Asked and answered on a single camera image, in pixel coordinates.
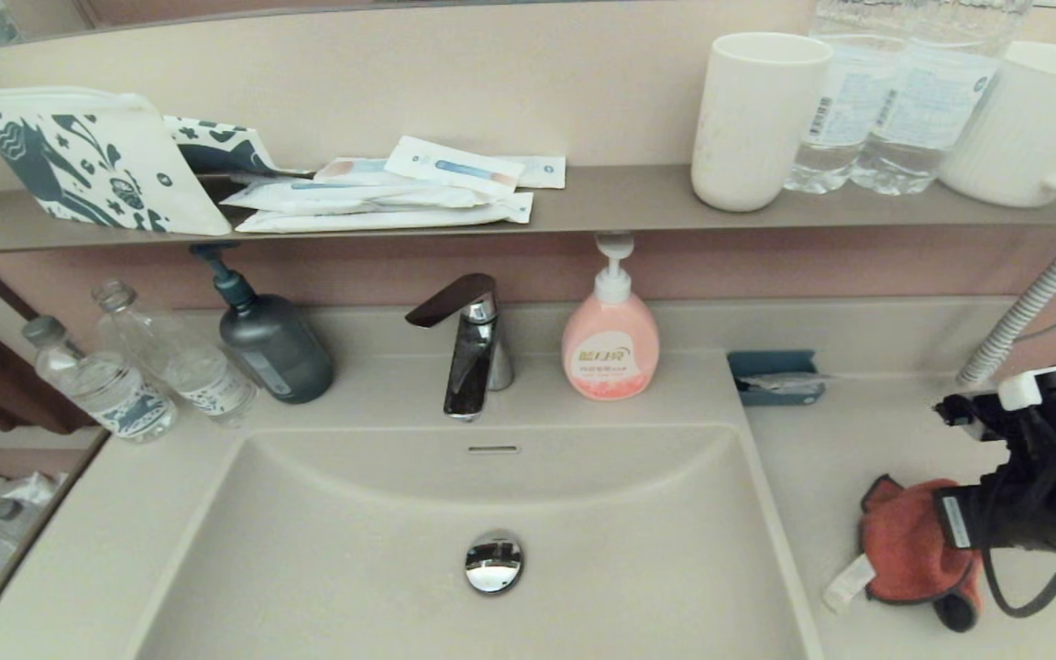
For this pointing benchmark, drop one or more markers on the chrome faucet body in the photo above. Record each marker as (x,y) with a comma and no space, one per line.
(473,367)

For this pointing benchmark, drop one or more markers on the wall mirror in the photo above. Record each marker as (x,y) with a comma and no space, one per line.
(308,7)

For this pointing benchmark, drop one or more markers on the chrome drain stopper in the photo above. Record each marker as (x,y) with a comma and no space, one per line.
(494,562)

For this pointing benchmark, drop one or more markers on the large white blue patterned pouch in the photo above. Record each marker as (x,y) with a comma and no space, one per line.
(93,163)

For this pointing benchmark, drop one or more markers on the beige sink basin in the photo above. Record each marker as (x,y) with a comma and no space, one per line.
(308,550)

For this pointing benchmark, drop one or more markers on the pink hand soap pump bottle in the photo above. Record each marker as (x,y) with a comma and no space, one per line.
(610,353)

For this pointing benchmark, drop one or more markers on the clear uncapped water bottle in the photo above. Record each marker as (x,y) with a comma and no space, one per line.
(187,362)

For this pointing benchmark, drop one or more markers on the clear water bottle white label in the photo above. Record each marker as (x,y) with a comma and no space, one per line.
(928,110)
(850,110)

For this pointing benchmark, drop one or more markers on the small white blue patterned pouch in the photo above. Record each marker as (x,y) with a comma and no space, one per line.
(224,145)

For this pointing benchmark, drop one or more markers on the blue soap tray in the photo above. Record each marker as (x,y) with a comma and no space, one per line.
(768,364)

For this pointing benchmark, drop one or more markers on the orange cleaning cloth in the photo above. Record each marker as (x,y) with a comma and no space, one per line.
(904,541)

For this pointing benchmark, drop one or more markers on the grey wall shelf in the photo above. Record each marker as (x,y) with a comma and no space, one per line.
(629,195)

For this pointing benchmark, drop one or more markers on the silver foil sachet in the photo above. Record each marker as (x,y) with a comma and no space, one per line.
(786,385)

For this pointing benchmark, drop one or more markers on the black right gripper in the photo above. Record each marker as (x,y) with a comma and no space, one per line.
(1032,518)

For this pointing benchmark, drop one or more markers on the white sachet orange print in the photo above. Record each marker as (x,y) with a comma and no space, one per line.
(354,170)

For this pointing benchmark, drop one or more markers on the white ribbed mug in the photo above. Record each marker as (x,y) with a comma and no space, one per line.
(1025,128)

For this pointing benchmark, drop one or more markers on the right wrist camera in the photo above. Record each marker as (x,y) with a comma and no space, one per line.
(1018,390)

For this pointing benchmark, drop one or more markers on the small white sachet blue logo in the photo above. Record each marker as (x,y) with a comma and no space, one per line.
(542,171)

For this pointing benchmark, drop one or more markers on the dark grey pump bottle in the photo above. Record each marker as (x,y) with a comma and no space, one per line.
(274,353)

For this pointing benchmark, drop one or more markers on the white toothbrush print sachet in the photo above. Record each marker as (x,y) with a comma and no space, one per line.
(455,168)

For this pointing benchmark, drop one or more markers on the long white sachet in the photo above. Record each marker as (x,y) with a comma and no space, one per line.
(381,220)
(345,196)

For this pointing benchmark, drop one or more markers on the capped water bottle deer label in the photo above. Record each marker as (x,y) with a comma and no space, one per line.
(109,390)

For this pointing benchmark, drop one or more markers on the white plastic tumbler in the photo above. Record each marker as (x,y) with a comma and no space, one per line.
(753,128)

